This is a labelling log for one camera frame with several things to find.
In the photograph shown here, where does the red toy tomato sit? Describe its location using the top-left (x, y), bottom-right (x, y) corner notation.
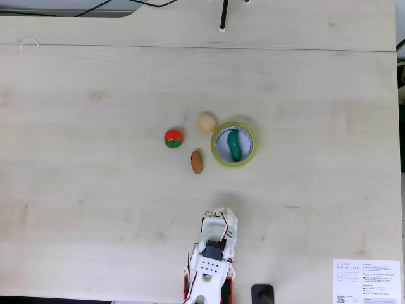
top-left (163, 127), bottom-right (184, 149)

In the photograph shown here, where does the black cable on desk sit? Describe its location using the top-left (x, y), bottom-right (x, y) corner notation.
top-left (71, 0), bottom-right (178, 17)

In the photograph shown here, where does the beige toy egg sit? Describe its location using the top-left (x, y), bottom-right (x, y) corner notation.
top-left (197, 112), bottom-right (218, 134)

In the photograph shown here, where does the yellow packing tape roll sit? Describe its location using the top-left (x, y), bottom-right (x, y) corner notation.
top-left (210, 121), bottom-right (259, 169)

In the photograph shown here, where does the black camera tripod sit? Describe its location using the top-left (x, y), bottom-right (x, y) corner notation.
top-left (207, 0), bottom-right (252, 34)

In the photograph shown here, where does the red white servo cable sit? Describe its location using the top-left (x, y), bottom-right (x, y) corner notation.
top-left (214, 211), bottom-right (230, 245)

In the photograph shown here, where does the white wire hook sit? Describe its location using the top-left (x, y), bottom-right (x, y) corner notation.
top-left (19, 38), bottom-right (41, 56)

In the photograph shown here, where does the black monitor stand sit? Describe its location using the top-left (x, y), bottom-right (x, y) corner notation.
top-left (251, 284), bottom-right (275, 304)

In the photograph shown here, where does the white printed paper sheet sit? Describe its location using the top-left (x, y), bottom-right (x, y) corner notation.
top-left (333, 258), bottom-right (400, 304)

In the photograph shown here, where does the toy hamburger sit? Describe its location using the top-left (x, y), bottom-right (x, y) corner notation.
top-left (190, 149), bottom-right (204, 175)

